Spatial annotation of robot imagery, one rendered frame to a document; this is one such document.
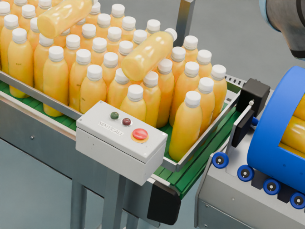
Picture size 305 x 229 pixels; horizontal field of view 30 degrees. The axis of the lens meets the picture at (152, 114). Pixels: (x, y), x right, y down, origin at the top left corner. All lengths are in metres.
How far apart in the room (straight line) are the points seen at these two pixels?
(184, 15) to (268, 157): 0.70
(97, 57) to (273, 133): 0.55
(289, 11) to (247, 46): 2.93
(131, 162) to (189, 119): 0.22
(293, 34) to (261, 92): 0.85
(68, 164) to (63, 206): 0.92
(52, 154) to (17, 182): 1.00
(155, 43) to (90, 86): 0.20
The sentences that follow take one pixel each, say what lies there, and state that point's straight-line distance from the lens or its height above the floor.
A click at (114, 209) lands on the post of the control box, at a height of 0.82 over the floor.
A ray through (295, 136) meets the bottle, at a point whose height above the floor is 1.13.
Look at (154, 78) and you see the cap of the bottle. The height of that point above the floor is 1.11.
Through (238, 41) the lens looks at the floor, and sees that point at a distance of 3.81.
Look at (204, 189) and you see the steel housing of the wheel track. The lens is 1.58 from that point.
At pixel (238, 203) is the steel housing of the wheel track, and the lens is 1.56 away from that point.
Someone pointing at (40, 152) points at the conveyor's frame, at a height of 0.77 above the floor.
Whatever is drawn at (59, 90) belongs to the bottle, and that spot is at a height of 1.00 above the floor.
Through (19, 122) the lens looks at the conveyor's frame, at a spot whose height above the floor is 0.84.
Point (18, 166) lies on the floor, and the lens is 2.77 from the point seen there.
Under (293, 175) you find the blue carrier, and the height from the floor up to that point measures 1.07.
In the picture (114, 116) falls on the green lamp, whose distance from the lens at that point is 1.38.
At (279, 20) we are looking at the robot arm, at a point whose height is 1.59.
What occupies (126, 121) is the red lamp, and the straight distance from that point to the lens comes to 1.36.
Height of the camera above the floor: 2.02
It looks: 41 degrees down
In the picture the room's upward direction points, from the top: 9 degrees clockwise
